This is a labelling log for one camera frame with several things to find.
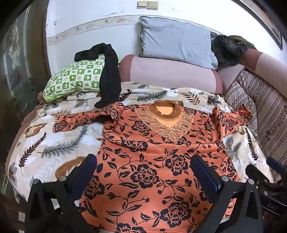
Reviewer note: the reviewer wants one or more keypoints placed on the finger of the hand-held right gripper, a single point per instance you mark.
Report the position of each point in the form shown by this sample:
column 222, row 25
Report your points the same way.
column 277, row 165

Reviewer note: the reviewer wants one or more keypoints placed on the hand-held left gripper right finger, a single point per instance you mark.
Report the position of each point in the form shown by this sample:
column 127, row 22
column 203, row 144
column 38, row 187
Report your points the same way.
column 205, row 171

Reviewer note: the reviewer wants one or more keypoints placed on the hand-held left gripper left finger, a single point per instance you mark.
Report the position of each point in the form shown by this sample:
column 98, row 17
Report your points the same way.
column 87, row 169

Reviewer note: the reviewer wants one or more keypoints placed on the orange floral shirt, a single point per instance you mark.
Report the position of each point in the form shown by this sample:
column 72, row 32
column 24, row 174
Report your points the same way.
column 152, row 165

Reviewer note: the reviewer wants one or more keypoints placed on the leaf print blanket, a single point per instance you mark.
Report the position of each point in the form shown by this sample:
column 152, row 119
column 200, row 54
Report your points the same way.
column 56, row 143

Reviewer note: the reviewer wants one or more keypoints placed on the striped brown sofa cushion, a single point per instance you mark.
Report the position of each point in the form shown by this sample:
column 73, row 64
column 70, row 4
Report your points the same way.
column 260, row 105

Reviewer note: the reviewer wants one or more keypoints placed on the green checkered pillow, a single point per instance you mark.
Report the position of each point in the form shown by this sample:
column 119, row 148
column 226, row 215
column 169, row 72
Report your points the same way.
column 76, row 77

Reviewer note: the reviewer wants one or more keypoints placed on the black garment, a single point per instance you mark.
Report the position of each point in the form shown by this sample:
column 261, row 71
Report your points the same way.
column 109, row 74

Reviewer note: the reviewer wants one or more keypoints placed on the pink sofa armrest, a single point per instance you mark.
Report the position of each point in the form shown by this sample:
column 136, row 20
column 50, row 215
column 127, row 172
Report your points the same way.
column 262, row 63

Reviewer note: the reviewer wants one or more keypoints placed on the pink sofa bolster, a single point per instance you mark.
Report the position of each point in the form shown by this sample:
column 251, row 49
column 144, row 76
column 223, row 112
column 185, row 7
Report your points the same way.
column 170, row 71

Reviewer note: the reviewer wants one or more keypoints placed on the dark furry cloth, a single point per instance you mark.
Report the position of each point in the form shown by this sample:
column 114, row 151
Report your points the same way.
column 226, row 50

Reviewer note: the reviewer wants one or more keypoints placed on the patterned glass door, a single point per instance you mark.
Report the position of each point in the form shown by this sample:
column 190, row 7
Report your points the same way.
column 18, row 67

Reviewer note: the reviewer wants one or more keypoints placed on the olive green cloth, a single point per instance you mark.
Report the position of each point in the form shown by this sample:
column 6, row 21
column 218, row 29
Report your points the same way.
column 244, row 41

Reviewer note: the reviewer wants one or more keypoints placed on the grey pillow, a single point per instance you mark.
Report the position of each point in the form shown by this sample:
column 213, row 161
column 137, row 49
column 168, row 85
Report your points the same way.
column 177, row 42

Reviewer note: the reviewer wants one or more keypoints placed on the dark framed wall picture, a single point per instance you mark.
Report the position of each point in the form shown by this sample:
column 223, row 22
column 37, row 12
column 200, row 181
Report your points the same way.
column 266, row 21

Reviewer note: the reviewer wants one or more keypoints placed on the beige light switch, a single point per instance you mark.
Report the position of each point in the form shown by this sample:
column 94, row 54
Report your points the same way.
column 142, row 4
column 153, row 5

